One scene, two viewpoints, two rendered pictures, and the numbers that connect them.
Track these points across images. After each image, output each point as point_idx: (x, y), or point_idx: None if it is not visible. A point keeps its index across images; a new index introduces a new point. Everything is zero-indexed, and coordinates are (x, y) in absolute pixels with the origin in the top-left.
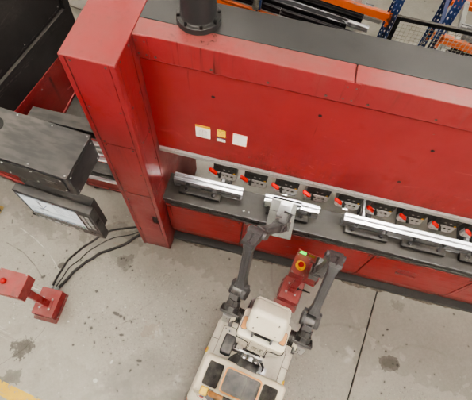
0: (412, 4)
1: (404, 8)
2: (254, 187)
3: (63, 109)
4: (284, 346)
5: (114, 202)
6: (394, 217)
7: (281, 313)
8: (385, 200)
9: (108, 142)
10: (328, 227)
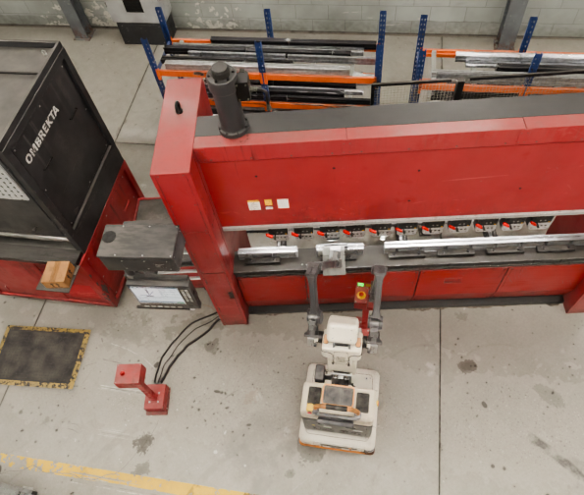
0: (403, 55)
1: (398, 60)
2: None
3: None
4: (360, 347)
5: None
6: None
7: (350, 321)
8: (406, 219)
9: (186, 231)
10: (375, 257)
